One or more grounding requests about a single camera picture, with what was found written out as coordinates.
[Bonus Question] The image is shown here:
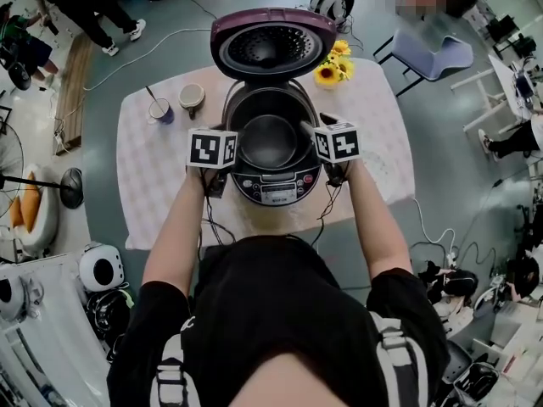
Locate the black pot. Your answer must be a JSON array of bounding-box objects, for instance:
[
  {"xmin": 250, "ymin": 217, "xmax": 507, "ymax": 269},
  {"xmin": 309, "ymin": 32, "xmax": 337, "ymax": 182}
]
[{"xmin": 227, "ymin": 86, "xmax": 317, "ymax": 172}]

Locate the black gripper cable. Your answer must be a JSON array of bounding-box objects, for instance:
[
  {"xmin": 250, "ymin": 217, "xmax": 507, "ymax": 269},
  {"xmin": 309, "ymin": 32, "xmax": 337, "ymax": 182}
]
[
  {"xmin": 197, "ymin": 171, "xmax": 238, "ymax": 249},
  {"xmin": 316, "ymin": 163, "xmax": 353, "ymax": 249}
]

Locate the black fan stand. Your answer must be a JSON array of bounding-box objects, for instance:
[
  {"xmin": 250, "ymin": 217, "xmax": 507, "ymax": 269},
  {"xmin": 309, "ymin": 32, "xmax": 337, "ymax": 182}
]
[{"xmin": 0, "ymin": 166, "xmax": 86, "ymax": 210}]

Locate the blue mug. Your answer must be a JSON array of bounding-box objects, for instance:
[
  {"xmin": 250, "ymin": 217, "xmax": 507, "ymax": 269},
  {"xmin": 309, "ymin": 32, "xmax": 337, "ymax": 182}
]
[{"xmin": 148, "ymin": 98, "xmax": 176, "ymax": 125}]

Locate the person's left forearm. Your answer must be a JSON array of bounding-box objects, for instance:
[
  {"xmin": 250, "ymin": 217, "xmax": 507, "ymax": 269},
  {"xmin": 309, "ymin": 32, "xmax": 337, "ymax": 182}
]
[{"xmin": 142, "ymin": 165, "xmax": 213, "ymax": 296}]

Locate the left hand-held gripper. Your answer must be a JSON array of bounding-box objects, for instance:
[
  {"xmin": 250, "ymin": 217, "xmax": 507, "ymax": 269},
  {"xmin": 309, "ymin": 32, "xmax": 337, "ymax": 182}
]
[{"xmin": 186, "ymin": 124, "xmax": 239, "ymax": 199}]

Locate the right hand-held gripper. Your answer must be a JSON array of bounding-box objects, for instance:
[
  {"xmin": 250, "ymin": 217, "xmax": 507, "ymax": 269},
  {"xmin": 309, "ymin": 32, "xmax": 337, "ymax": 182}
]
[{"xmin": 312, "ymin": 111, "xmax": 361, "ymax": 188}]

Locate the white power cable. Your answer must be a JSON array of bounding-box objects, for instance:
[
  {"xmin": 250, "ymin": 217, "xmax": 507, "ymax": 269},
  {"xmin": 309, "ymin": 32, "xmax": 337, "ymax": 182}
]
[
  {"xmin": 82, "ymin": 27, "xmax": 213, "ymax": 92},
  {"xmin": 411, "ymin": 197, "xmax": 457, "ymax": 258}
]

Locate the white round armchair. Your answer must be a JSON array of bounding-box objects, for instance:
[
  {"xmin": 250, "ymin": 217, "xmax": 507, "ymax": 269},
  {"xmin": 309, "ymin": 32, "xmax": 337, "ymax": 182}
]
[{"xmin": 8, "ymin": 163, "xmax": 60, "ymax": 254}]

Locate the person's torso in black shirt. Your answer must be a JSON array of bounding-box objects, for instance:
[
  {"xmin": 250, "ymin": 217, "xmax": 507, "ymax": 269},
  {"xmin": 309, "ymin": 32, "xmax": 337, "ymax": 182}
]
[{"xmin": 105, "ymin": 235, "xmax": 451, "ymax": 407}]

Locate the orange cushion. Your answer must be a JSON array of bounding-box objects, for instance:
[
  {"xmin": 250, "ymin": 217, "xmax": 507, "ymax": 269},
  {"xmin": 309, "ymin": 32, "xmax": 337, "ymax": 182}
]
[
  {"xmin": 20, "ymin": 171, "xmax": 42, "ymax": 232},
  {"xmin": 8, "ymin": 197, "xmax": 25, "ymax": 228}
]

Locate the black office chair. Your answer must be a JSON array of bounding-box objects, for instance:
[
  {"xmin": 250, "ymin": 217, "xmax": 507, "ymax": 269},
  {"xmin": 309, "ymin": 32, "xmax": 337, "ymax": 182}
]
[{"xmin": 485, "ymin": 13, "xmax": 535, "ymax": 59}]

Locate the blue-grey plastic chair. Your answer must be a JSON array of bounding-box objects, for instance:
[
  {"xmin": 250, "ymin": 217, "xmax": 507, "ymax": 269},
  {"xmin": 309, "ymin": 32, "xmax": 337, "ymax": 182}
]
[{"xmin": 372, "ymin": 30, "xmax": 474, "ymax": 98}]

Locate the wooden plank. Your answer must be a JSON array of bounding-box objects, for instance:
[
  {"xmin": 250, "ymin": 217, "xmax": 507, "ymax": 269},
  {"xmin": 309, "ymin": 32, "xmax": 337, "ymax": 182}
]
[{"xmin": 53, "ymin": 31, "xmax": 94, "ymax": 156}]

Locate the grey backpack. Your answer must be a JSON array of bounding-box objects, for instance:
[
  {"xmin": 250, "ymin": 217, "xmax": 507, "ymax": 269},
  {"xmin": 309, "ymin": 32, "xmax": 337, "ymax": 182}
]
[{"xmin": 308, "ymin": 0, "xmax": 355, "ymax": 23}]

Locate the white trestle table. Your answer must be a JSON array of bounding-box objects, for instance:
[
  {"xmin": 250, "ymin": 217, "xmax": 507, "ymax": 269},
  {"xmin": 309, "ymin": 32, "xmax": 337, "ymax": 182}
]
[{"xmin": 450, "ymin": 53, "xmax": 536, "ymax": 134}]

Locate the black round pod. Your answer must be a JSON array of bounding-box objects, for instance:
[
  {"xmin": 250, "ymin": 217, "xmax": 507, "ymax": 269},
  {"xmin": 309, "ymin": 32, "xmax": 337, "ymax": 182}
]
[{"xmin": 87, "ymin": 288, "xmax": 135, "ymax": 343}]

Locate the yellow sunflower bouquet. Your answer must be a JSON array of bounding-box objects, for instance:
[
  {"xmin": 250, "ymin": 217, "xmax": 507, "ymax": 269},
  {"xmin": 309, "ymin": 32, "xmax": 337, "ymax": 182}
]
[{"xmin": 312, "ymin": 39, "xmax": 356, "ymax": 89}]

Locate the person's right forearm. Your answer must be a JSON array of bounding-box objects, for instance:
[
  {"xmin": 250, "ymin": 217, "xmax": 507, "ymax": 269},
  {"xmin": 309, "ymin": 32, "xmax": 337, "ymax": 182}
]
[{"xmin": 345, "ymin": 159, "xmax": 413, "ymax": 283}]

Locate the beige cup with brown handle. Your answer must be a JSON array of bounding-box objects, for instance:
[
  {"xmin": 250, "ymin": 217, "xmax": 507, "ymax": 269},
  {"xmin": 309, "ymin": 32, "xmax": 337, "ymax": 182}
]
[{"xmin": 177, "ymin": 82, "xmax": 207, "ymax": 120}]

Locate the purple rice cooker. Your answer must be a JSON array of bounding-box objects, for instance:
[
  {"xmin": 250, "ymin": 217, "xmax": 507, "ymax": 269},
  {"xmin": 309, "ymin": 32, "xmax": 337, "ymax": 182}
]
[{"xmin": 210, "ymin": 7, "xmax": 336, "ymax": 206}]

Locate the white round pod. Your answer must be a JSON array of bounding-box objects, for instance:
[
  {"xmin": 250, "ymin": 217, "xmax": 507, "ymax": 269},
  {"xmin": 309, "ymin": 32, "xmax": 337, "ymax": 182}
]
[
  {"xmin": 0, "ymin": 274, "xmax": 26, "ymax": 321},
  {"xmin": 79, "ymin": 242, "xmax": 125, "ymax": 293}
]

